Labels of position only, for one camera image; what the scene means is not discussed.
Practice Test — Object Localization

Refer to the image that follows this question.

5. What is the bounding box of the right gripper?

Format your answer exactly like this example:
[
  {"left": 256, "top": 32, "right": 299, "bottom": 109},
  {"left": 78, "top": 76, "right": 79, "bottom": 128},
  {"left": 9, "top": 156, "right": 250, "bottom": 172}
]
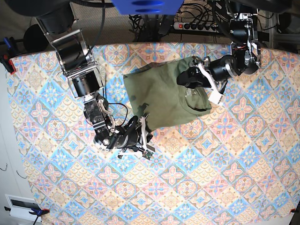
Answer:
[{"left": 117, "top": 113, "right": 154, "bottom": 158}]

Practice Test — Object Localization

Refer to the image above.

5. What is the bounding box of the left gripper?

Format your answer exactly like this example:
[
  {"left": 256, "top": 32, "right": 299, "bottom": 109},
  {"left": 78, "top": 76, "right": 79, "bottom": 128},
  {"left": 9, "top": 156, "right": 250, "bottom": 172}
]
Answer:
[{"left": 176, "top": 56, "right": 227, "bottom": 94}]

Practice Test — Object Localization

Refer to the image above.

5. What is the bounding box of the green t-shirt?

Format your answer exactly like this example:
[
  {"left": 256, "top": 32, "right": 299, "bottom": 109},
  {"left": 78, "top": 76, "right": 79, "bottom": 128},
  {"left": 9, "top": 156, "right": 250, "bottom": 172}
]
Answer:
[{"left": 123, "top": 57, "right": 212, "bottom": 130}]

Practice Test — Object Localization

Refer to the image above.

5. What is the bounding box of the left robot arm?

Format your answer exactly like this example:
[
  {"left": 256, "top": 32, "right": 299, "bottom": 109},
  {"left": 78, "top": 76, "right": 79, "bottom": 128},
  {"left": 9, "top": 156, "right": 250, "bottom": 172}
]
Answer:
[{"left": 177, "top": 0, "right": 261, "bottom": 94}]

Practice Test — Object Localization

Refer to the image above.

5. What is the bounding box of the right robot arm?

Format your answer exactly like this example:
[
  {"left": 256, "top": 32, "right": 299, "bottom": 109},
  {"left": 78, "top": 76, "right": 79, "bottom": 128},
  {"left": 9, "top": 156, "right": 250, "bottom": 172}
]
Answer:
[{"left": 35, "top": 0, "right": 155, "bottom": 159}]

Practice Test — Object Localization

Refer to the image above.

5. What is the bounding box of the white power strip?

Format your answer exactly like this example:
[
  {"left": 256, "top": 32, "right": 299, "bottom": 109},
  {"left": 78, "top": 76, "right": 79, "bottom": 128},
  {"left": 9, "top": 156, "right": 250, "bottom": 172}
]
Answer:
[{"left": 173, "top": 22, "right": 218, "bottom": 32}]

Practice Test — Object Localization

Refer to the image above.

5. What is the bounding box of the patterned tablecloth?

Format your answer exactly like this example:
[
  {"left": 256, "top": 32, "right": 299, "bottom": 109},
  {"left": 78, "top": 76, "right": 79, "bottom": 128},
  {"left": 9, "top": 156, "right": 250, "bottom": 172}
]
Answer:
[{"left": 6, "top": 49, "right": 300, "bottom": 225}]

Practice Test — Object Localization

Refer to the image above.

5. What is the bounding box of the lower left table clamp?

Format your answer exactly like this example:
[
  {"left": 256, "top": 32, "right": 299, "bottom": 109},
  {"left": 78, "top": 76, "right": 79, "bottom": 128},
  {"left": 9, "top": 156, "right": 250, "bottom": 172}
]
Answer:
[{"left": 4, "top": 206, "right": 50, "bottom": 218}]

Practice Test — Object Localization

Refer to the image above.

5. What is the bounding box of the table clamp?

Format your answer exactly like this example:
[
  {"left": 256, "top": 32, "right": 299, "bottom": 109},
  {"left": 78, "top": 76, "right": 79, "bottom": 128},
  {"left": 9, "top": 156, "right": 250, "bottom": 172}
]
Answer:
[
  {"left": 0, "top": 37, "right": 16, "bottom": 75},
  {"left": 4, "top": 206, "right": 50, "bottom": 218},
  {"left": 290, "top": 209, "right": 299, "bottom": 213}
]

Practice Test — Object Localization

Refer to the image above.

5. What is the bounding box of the white floor outlet box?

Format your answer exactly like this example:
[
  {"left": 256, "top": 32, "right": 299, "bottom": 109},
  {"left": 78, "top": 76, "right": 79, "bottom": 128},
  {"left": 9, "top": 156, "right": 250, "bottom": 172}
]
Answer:
[{"left": 4, "top": 194, "right": 40, "bottom": 222}]

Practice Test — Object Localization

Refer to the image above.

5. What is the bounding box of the black round stool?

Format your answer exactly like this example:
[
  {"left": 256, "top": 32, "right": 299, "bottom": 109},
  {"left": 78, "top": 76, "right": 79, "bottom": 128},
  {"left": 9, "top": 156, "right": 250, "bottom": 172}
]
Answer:
[{"left": 23, "top": 24, "right": 49, "bottom": 53}]

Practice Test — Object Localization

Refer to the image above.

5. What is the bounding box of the lower right table clamp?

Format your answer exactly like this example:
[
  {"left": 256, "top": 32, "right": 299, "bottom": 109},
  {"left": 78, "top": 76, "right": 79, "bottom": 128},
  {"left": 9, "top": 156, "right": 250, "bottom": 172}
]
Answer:
[{"left": 290, "top": 209, "right": 299, "bottom": 213}]

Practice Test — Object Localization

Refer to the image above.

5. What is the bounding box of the upper left table clamp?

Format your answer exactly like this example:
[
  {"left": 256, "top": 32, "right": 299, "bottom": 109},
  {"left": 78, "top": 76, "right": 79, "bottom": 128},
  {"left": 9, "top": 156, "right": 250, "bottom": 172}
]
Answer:
[{"left": 0, "top": 37, "right": 16, "bottom": 75}]

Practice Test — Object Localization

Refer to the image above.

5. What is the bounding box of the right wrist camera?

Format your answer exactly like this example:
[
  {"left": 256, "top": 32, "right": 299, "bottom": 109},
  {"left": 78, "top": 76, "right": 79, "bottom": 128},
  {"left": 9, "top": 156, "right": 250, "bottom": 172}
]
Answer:
[{"left": 142, "top": 150, "right": 155, "bottom": 160}]

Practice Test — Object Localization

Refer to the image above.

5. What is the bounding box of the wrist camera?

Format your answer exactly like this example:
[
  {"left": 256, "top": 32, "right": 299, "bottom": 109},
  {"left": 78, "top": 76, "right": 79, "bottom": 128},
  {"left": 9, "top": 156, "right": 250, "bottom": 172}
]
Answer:
[
  {"left": 208, "top": 90, "right": 225, "bottom": 106},
  {"left": 142, "top": 150, "right": 155, "bottom": 160}
]

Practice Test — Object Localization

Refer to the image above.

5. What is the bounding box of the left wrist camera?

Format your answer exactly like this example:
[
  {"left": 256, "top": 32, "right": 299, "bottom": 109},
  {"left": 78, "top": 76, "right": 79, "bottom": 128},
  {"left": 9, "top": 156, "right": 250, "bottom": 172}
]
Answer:
[{"left": 208, "top": 90, "right": 225, "bottom": 106}]

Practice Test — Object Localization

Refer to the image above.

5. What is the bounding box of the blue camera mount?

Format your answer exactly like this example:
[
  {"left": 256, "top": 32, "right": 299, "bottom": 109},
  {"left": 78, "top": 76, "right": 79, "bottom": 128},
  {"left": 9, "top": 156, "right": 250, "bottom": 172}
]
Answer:
[{"left": 112, "top": 0, "right": 184, "bottom": 15}]

